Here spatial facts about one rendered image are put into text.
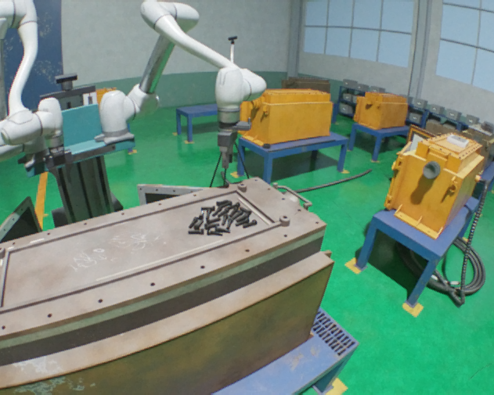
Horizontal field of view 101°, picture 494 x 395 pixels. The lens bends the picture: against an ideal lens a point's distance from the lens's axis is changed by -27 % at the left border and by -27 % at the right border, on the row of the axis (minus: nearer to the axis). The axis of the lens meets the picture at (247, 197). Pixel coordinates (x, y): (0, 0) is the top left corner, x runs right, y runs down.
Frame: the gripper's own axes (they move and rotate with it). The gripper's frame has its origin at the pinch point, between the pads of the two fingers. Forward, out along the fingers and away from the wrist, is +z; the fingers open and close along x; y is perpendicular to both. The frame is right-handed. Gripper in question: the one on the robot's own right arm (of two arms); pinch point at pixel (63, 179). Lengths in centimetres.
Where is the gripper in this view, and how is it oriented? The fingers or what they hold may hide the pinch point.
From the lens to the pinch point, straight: 140.2
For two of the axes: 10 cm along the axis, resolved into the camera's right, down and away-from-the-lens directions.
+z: -0.4, 8.7, 4.9
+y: -6.7, -3.9, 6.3
